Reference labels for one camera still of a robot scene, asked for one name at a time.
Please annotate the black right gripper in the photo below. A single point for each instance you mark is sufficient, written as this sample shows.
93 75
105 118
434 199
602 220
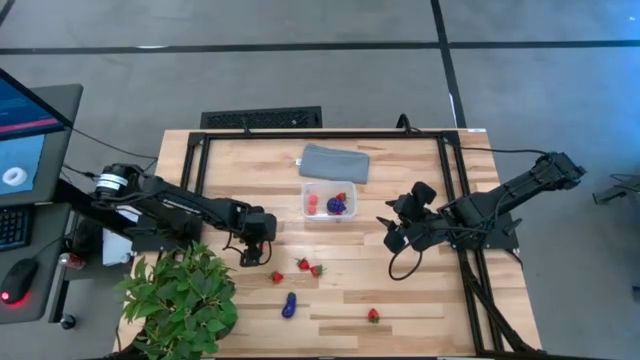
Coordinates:
417 227

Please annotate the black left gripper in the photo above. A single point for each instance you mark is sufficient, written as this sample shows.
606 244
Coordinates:
257 227

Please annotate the purple toy grapes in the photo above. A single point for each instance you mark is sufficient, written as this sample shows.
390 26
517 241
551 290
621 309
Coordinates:
336 206

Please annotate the purple toy eggplant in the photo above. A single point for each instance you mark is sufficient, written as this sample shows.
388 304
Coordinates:
289 305

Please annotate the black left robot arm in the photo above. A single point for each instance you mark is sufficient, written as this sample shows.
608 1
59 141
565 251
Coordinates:
190 205

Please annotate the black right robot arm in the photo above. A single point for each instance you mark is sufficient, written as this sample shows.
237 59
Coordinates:
500 195

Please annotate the clear plastic tupperware container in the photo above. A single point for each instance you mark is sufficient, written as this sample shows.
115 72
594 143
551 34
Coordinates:
345 216

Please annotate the red toy strawberry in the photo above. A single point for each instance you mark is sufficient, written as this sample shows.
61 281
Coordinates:
373 315
316 270
302 263
276 277

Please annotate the grey folded cloth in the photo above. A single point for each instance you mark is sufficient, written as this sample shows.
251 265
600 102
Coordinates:
334 164

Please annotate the green leafy plant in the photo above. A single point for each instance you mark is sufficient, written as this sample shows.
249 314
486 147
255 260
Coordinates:
175 300

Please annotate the red and silver object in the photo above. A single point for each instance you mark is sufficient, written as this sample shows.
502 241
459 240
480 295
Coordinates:
72 261

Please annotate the black round knob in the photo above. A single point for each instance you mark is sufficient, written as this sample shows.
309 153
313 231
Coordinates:
67 321

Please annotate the grey computer desk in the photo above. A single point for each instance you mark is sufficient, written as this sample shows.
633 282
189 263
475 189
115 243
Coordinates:
42 300

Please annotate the black equipment on floor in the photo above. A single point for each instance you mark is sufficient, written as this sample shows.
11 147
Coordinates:
620 189

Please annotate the black computer mouse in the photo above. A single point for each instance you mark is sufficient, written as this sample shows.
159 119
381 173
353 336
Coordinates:
17 280

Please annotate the black keyboard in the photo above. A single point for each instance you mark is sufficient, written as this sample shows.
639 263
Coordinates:
14 227

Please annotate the computer monitor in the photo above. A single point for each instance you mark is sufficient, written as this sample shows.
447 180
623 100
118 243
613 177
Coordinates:
30 145

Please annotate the black metal table frame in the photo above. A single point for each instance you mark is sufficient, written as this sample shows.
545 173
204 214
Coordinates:
325 135

